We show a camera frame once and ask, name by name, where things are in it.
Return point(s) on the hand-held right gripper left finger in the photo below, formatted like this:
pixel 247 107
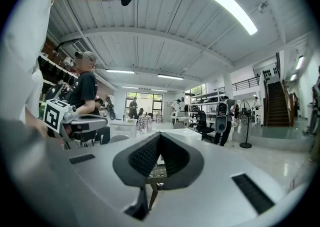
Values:
pixel 100 183

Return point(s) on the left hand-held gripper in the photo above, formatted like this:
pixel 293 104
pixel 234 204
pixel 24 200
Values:
pixel 56 114

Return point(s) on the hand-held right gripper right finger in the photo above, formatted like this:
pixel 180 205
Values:
pixel 212 196

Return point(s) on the person's left forearm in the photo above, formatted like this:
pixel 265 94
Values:
pixel 37 123

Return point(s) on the large white table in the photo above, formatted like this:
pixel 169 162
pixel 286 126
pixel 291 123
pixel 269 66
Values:
pixel 122 127

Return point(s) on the large black-framed window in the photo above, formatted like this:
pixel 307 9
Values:
pixel 131 96

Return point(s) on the long ceiling light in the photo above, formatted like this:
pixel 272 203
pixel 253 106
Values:
pixel 231 8
pixel 130 87
pixel 120 71
pixel 293 77
pixel 159 90
pixel 299 62
pixel 170 77

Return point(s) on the table with chequered cloth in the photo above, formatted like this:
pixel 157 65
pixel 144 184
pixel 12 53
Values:
pixel 145 121

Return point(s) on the grey hard case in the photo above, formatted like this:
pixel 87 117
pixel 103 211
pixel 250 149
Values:
pixel 221 123

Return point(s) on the white air conditioner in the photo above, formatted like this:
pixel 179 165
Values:
pixel 77 46

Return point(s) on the black office chair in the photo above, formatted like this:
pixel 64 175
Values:
pixel 202 118

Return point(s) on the small white table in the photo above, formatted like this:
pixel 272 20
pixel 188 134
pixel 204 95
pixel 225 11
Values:
pixel 183 119

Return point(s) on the white box appliance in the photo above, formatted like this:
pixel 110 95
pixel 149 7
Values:
pixel 180 114

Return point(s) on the black red backpack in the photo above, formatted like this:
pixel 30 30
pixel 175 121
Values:
pixel 222 108

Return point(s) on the black standing fan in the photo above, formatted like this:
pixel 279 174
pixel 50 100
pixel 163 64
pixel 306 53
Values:
pixel 245 109

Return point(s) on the white metal storage rack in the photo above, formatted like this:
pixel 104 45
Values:
pixel 205 94

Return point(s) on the person's white shirt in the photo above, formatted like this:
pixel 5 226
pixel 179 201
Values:
pixel 22 46

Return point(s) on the small black-framed window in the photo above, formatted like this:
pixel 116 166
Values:
pixel 200 88

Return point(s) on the dark wooden staircase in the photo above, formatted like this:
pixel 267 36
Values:
pixel 277 106

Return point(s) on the black mezzanine railing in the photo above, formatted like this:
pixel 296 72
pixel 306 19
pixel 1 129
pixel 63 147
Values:
pixel 247 81

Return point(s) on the row of black hanging items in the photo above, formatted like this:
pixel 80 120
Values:
pixel 268 73

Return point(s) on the black stair railing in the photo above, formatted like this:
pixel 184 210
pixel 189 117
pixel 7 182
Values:
pixel 277 66

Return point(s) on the round ceiling sensor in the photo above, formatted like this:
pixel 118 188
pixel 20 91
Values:
pixel 263 6

